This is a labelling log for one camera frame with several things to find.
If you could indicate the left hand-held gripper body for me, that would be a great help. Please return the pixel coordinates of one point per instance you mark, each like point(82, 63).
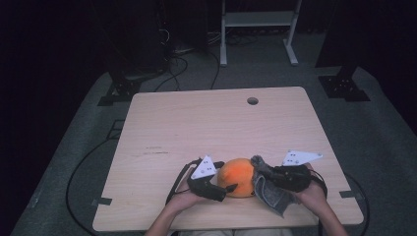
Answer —
point(205, 187)

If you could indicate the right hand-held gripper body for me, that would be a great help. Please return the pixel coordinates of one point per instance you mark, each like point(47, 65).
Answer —
point(293, 178)

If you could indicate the orange plush toy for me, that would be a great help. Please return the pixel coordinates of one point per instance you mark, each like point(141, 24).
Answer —
point(237, 178)

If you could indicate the grey cloth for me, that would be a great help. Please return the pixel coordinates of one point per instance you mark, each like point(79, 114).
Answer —
point(270, 195)

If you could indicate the person's left hand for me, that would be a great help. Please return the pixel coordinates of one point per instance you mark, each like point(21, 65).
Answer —
point(183, 200)

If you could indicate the person's right hand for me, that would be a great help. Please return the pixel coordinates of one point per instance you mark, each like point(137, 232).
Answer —
point(311, 196)

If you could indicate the black tape strip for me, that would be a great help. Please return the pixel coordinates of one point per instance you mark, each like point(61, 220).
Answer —
point(350, 194)
point(103, 201)

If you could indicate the black stand base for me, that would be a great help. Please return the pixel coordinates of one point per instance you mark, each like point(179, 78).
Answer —
point(123, 90)
point(342, 87)

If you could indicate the dark equipment cabinet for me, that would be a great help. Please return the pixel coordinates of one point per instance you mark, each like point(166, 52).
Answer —
point(141, 36)

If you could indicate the white metal stand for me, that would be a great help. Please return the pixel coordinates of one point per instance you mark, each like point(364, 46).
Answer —
point(259, 18)

